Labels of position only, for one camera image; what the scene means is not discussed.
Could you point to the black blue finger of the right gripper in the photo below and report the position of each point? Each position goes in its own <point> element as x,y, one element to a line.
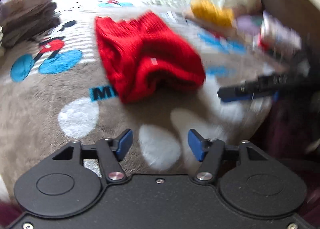
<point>263,86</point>

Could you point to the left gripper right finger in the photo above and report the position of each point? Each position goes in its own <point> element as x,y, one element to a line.
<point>212,153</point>

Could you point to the yellow knit garment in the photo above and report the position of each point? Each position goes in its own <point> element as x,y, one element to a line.
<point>206,11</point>

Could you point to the cartoon mouse bed blanket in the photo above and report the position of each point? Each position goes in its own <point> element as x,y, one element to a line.
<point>54,90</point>

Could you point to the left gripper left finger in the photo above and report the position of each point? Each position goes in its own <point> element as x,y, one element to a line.
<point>109,152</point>

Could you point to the red knit sweater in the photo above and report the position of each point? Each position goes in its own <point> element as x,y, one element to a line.
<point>139,54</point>

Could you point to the stack of dark folded clothes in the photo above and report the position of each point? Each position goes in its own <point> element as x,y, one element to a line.
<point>23,19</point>

